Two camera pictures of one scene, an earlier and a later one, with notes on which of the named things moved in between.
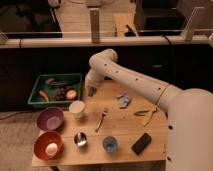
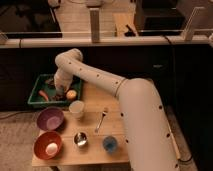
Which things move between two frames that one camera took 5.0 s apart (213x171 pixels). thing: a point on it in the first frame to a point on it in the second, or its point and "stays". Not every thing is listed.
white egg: (51, 148) stays
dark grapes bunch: (61, 94) stays
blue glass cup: (109, 144) stays
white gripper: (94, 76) to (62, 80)
